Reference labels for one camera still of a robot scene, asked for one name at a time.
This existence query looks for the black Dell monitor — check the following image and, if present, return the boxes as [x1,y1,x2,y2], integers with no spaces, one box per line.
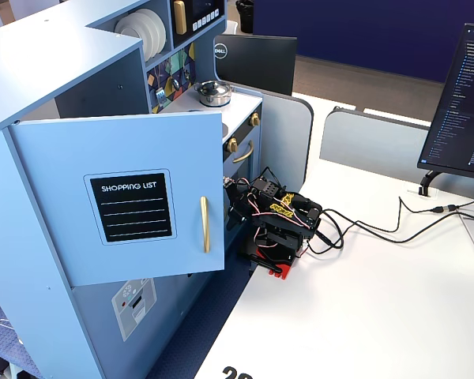
[213,33,299,97]

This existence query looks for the blue shopping list cabinet door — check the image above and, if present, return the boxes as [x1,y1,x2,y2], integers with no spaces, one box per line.
[8,111,226,287]

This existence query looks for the gold oven handle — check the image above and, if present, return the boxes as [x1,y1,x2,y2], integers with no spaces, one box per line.
[231,140,256,164]

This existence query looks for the black cable with connector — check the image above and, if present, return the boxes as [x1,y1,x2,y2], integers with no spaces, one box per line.
[319,195,474,234]

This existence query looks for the gray desk divider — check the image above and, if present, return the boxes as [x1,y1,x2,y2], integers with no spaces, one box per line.
[259,88,315,187]
[318,106,432,183]

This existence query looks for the steel pot with lid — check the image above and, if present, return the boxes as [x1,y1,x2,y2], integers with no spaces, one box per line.
[193,80,234,108]

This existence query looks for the lit computer monitor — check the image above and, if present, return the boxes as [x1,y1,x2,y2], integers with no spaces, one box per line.
[416,22,474,177]

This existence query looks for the white toy plate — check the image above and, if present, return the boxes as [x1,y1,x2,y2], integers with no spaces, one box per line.
[126,10,162,57]
[114,14,154,62]
[138,8,167,53]

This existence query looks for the gold microwave handle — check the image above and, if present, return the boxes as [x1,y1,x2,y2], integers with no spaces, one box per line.
[172,0,188,35]

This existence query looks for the black toy microwave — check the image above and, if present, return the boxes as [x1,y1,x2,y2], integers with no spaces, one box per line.
[169,0,227,51]

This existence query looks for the black trash bin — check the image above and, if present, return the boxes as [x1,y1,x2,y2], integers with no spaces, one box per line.
[235,0,256,35]

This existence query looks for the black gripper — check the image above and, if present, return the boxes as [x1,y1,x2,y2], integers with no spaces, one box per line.
[225,179,261,234]

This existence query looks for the dark blue partition panel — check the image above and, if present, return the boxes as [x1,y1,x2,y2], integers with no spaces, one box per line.
[252,0,474,83]

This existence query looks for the gold cabinet door handle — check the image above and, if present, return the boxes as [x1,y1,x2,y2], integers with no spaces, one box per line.
[199,196,212,254]

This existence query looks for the red robot base clamp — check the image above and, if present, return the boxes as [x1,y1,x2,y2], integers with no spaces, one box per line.
[256,246,295,281]

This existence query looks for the blue toy kitchen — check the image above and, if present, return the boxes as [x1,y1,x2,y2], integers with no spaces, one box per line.
[0,0,264,379]

